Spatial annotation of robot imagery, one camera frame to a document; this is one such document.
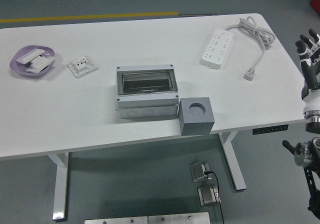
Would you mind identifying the pale grey cord with plug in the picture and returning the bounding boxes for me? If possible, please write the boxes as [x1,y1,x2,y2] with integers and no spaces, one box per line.
[225,15,277,82]

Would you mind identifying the black table control panel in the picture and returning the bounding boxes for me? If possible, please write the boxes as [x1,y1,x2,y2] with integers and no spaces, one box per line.
[252,125,289,136]

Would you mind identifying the grey electrical enclosure box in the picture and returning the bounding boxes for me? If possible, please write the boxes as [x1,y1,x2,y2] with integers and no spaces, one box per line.
[115,63,181,120]

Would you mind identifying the metal foot pedal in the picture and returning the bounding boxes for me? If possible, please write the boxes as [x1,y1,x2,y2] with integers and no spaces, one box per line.
[189,161,212,183]
[197,185,222,208]

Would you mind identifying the white power strip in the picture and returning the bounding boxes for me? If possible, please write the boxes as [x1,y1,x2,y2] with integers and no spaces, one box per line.
[199,28,235,70]

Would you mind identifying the white wall socket panel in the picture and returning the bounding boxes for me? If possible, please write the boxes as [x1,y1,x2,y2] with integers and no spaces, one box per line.
[66,54,99,79]

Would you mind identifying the dark floor strip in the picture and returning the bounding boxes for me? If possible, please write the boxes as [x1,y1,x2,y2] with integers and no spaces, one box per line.
[179,13,218,18]

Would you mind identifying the thin black pedal cable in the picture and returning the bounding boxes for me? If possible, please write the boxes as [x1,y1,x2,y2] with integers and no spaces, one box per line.
[203,170,225,224]

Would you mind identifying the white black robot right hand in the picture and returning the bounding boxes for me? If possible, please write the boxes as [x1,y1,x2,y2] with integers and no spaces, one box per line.
[295,28,320,113]

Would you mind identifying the transparent hinged box lid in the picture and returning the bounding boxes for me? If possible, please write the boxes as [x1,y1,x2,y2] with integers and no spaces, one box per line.
[120,69,179,96]

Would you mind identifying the long white plastic part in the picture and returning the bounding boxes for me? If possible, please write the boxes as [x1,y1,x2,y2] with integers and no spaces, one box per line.
[15,48,46,65]

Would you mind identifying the purple plate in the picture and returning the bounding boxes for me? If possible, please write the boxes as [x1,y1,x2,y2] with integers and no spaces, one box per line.
[9,45,56,79]

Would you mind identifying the silver metal plate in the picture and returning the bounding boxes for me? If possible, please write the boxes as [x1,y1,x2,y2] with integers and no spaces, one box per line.
[84,216,148,224]

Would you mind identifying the grey cube with round hole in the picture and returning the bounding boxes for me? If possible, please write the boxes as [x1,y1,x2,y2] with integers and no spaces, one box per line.
[177,96,216,136]

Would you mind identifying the white table leg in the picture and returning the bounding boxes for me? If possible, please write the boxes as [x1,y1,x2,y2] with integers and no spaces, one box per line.
[217,130,248,192]
[47,151,70,221]

